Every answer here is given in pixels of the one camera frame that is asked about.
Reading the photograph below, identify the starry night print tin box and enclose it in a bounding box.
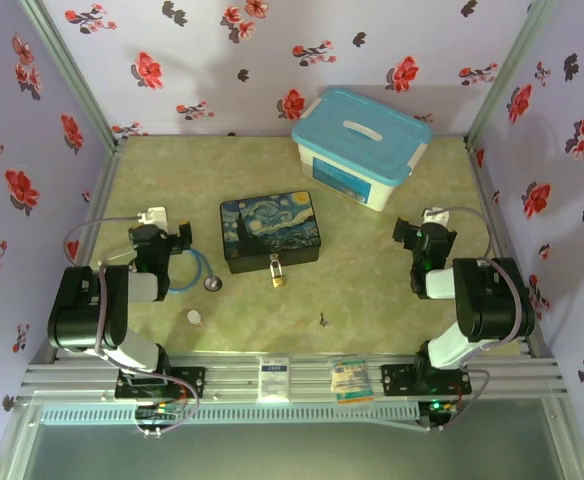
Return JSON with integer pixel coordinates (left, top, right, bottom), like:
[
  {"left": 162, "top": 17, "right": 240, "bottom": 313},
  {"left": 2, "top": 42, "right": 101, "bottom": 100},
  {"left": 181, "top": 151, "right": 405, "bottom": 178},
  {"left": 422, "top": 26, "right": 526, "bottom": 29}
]
[{"left": 219, "top": 190, "right": 325, "bottom": 275}]

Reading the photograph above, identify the brass padlock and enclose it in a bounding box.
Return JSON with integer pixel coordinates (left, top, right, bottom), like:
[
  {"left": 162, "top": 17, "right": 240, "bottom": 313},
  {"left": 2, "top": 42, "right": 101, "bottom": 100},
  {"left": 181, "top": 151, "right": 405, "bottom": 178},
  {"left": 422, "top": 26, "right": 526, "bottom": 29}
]
[{"left": 267, "top": 253, "right": 288, "bottom": 290}]

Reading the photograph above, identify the blue tube stethoscope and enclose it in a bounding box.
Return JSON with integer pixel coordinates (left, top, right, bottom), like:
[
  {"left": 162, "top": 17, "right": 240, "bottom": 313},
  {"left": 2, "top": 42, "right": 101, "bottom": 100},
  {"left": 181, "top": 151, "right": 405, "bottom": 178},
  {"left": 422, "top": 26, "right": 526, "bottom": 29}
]
[{"left": 99, "top": 248, "right": 224, "bottom": 295}]

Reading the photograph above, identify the white storage box blue lid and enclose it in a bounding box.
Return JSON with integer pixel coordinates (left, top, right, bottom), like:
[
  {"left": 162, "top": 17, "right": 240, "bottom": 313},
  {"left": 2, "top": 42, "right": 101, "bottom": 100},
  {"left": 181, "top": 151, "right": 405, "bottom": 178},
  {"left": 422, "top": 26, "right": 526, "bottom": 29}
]
[{"left": 290, "top": 86, "right": 433, "bottom": 213}]

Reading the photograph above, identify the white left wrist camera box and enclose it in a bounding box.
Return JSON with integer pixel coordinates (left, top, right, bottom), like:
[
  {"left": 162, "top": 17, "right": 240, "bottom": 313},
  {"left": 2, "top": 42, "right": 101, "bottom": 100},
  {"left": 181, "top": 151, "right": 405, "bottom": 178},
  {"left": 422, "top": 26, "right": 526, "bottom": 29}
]
[{"left": 138, "top": 205, "right": 169, "bottom": 227}]

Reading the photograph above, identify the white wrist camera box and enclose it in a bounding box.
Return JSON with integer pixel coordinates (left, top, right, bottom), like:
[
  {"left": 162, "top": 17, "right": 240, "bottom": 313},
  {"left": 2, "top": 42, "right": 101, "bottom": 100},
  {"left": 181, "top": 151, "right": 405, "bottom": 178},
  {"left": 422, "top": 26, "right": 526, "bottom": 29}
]
[
  {"left": 138, "top": 205, "right": 169, "bottom": 227},
  {"left": 421, "top": 207, "right": 451, "bottom": 226}
]

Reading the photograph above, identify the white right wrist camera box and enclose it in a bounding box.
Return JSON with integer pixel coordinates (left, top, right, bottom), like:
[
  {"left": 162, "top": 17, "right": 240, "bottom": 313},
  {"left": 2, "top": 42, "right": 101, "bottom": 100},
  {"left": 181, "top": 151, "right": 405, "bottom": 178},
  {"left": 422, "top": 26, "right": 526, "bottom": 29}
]
[{"left": 421, "top": 207, "right": 451, "bottom": 226}]

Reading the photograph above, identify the aluminium frame side rail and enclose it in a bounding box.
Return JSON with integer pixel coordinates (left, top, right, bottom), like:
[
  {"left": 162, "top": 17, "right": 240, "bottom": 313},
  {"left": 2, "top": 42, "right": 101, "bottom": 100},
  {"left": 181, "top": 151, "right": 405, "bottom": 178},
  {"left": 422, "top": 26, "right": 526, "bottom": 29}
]
[
  {"left": 464, "top": 139, "right": 557, "bottom": 359},
  {"left": 31, "top": 139, "right": 128, "bottom": 364}
]

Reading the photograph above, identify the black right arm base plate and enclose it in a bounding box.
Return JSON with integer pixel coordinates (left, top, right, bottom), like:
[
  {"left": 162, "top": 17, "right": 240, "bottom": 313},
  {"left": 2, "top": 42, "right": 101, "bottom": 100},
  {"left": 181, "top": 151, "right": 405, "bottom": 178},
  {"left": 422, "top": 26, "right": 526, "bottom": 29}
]
[{"left": 380, "top": 363, "right": 473, "bottom": 396}]

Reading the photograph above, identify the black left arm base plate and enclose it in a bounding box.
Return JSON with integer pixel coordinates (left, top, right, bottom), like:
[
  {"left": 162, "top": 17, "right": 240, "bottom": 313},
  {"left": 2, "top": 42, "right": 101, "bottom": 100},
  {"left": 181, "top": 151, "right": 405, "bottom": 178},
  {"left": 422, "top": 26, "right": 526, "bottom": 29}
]
[{"left": 115, "top": 366, "right": 207, "bottom": 400}]

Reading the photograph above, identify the green label on rail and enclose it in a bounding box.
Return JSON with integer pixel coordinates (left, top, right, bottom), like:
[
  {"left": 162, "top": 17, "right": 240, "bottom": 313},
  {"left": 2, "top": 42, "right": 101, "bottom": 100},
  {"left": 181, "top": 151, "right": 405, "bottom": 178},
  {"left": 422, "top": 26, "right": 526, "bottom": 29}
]
[{"left": 330, "top": 356, "right": 375, "bottom": 405}]

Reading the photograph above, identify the white label on rail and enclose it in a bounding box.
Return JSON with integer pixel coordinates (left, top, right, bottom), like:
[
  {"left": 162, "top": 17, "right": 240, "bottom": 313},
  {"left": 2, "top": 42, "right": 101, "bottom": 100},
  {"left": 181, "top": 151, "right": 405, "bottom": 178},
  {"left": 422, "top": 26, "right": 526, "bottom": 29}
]
[{"left": 257, "top": 356, "right": 293, "bottom": 404}]

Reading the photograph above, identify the aluminium frame front rail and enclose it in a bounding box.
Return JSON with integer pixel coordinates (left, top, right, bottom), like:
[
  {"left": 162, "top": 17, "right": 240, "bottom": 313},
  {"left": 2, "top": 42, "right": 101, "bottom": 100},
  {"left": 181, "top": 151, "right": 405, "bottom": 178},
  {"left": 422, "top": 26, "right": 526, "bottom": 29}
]
[{"left": 14, "top": 352, "right": 571, "bottom": 407}]

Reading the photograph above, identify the aluminium frame post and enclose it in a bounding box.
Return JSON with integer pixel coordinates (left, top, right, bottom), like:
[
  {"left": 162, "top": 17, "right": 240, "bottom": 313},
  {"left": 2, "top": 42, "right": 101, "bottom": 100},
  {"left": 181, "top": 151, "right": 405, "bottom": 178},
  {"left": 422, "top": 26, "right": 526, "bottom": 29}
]
[
  {"left": 464, "top": 0, "right": 559, "bottom": 149},
  {"left": 18, "top": 0, "right": 126, "bottom": 151}
]

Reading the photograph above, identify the white slotted cable duct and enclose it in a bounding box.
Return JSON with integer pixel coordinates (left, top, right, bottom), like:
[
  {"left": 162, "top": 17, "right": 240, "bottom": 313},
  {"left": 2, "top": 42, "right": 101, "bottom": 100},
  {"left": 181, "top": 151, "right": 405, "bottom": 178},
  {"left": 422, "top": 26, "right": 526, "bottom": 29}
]
[{"left": 39, "top": 403, "right": 419, "bottom": 426}]

